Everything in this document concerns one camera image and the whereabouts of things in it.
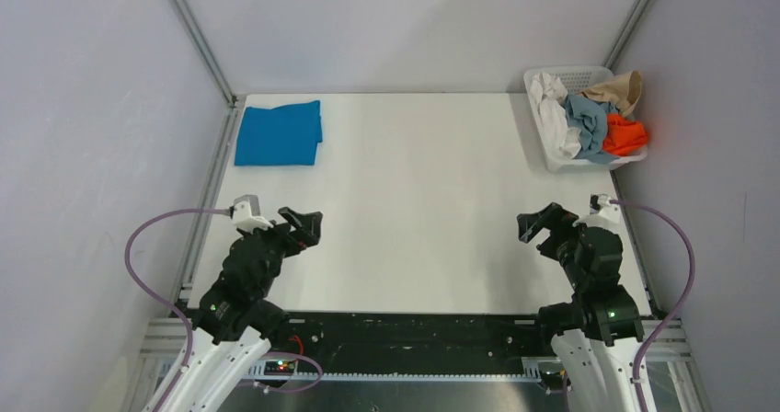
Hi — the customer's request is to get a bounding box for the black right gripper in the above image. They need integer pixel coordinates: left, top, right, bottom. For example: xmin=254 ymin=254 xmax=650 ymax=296
xmin=517 ymin=200 xmax=585 ymax=288

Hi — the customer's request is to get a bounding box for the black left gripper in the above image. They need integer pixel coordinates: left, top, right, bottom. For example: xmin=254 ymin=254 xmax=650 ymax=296
xmin=238 ymin=205 xmax=322 ymax=297

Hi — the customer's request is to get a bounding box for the grey-blue t-shirt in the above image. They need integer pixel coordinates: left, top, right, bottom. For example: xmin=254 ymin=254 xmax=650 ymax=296
xmin=563 ymin=94 xmax=618 ymax=165

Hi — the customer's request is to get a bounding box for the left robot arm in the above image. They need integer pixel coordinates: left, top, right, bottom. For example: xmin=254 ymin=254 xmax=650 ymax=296
xmin=124 ymin=195 xmax=323 ymax=411

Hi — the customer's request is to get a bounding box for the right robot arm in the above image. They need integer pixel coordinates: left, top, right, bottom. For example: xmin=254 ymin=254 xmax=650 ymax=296
xmin=517 ymin=196 xmax=655 ymax=411

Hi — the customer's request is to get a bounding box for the folded blue t-shirt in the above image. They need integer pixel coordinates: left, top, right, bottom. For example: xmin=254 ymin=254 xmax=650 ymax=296
xmin=234 ymin=100 xmax=324 ymax=166

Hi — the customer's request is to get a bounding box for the white plastic laundry basket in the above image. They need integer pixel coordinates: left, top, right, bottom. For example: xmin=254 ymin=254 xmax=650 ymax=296
xmin=522 ymin=65 xmax=648 ymax=173

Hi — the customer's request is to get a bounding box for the orange crumpled t-shirt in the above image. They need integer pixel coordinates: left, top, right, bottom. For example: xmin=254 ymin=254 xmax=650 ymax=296
xmin=602 ymin=113 xmax=649 ymax=157

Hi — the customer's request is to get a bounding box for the white crumpled t-shirt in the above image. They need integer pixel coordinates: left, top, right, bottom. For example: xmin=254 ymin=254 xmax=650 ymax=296
xmin=528 ymin=71 xmax=581 ymax=159

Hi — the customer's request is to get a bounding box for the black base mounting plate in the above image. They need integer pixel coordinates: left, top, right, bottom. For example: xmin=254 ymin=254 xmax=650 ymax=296
xmin=270 ymin=311 xmax=574 ymax=377

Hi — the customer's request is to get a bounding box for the left controller board with leds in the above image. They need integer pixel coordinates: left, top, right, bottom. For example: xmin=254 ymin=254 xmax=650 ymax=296
xmin=263 ymin=360 xmax=297 ymax=377

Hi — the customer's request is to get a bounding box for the beige crumpled t-shirt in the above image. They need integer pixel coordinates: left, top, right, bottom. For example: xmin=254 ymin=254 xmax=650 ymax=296
xmin=579 ymin=71 xmax=643 ymax=117

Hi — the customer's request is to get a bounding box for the right controller board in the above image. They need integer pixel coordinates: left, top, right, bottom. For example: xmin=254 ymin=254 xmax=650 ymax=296
xmin=537 ymin=371 xmax=571 ymax=395

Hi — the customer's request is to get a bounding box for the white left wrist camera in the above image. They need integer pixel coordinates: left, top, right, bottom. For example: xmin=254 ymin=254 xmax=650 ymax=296
xmin=231 ymin=194 xmax=273 ymax=233

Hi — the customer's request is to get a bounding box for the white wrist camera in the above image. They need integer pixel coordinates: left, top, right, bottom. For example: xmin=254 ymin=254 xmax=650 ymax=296
xmin=575 ymin=194 xmax=622 ymax=229
xmin=231 ymin=194 xmax=273 ymax=233

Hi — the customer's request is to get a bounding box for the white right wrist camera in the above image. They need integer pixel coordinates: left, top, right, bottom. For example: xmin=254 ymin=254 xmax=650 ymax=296
xmin=575 ymin=194 xmax=622 ymax=229

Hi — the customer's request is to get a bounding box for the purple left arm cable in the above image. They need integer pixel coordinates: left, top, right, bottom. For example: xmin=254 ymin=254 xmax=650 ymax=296
xmin=124 ymin=208 xmax=324 ymax=412

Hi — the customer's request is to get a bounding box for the aluminium front frame rail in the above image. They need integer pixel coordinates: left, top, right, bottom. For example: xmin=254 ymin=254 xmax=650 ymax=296
xmin=141 ymin=312 xmax=705 ymax=411

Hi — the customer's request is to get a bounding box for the right aluminium corner post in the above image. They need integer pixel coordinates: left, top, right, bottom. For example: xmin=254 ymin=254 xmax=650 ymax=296
xmin=602 ymin=0 xmax=656 ymax=72

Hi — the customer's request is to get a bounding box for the aluminium corner post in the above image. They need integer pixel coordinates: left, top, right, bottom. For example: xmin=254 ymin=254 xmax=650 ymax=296
xmin=168 ymin=0 xmax=236 ymax=108
xmin=602 ymin=0 xmax=656 ymax=72

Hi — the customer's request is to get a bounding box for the left aluminium corner post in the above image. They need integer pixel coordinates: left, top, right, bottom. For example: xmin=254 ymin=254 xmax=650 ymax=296
xmin=168 ymin=0 xmax=236 ymax=108

